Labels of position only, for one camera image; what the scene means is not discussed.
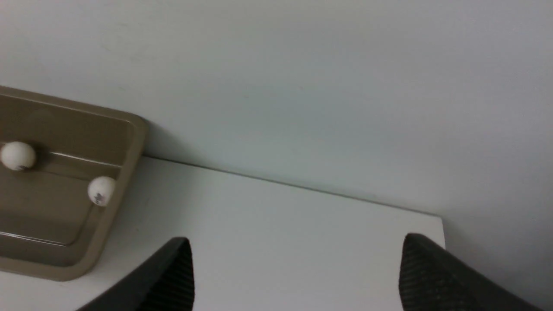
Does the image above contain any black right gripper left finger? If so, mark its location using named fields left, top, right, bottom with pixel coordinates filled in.
left=80, top=237, right=195, bottom=311

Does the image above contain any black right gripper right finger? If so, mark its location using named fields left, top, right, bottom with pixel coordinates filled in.
left=398, top=233, right=537, bottom=311

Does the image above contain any white ping-pong ball with mark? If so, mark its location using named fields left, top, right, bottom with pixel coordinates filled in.
left=0, top=141, right=36, bottom=171

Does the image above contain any tan plastic bin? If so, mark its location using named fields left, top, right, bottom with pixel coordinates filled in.
left=1, top=86, right=148, bottom=281

